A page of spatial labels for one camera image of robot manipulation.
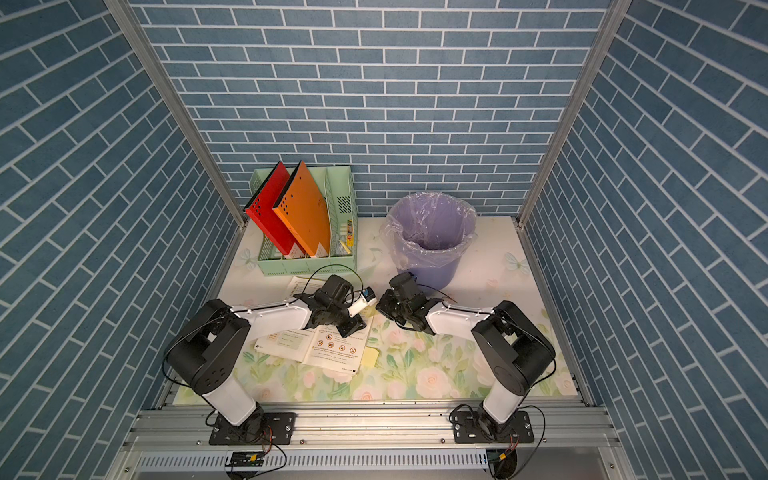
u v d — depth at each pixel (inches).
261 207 34.0
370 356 33.5
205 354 18.2
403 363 33.4
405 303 27.8
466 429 29.0
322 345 34.1
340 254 42.6
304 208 39.3
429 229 38.9
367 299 32.4
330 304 28.9
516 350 18.4
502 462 28.0
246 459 28.4
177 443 28.5
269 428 28.5
